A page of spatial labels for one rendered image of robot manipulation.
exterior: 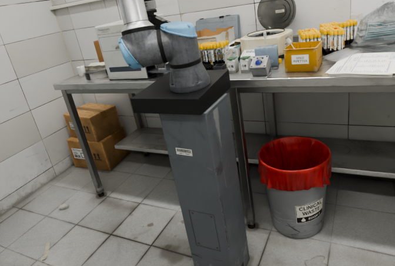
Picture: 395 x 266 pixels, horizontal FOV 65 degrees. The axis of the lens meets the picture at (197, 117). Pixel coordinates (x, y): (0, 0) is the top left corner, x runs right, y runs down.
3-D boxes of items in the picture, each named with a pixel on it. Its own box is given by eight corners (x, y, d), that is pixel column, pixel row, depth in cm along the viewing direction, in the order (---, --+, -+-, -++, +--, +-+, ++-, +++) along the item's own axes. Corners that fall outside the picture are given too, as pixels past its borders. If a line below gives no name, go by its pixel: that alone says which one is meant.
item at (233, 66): (227, 73, 148) (226, 59, 145) (231, 70, 151) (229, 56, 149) (236, 72, 146) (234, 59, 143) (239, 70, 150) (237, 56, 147)
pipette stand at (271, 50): (255, 70, 144) (253, 49, 140) (258, 66, 150) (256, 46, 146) (277, 69, 140) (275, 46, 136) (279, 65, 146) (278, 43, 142)
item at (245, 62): (240, 72, 145) (239, 58, 142) (244, 69, 148) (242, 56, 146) (248, 72, 143) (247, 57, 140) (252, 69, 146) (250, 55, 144)
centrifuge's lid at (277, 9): (255, -9, 174) (261, -9, 180) (257, 37, 181) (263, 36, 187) (293, -15, 161) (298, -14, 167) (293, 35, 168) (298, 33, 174)
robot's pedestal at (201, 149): (236, 292, 138) (206, 113, 105) (197, 280, 147) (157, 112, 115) (250, 258, 154) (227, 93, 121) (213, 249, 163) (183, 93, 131)
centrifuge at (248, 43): (233, 63, 164) (230, 40, 160) (257, 49, 185) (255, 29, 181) (276, 63, 150) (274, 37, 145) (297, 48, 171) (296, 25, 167)
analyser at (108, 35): (108, 80, 176) (93, 26, 165) (137, 67, 198) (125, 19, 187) (152, 79, 162) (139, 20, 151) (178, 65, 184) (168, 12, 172)
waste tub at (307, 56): (284, 72, 133) (283, 49, 129) (291, 64, 143) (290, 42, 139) (317, 72, 126) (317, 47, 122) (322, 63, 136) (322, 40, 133)
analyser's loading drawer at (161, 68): (143, 75, 165) (140, 65, 163) (150, 71, 170) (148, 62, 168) (176, 73, 155) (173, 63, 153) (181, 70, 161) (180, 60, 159)
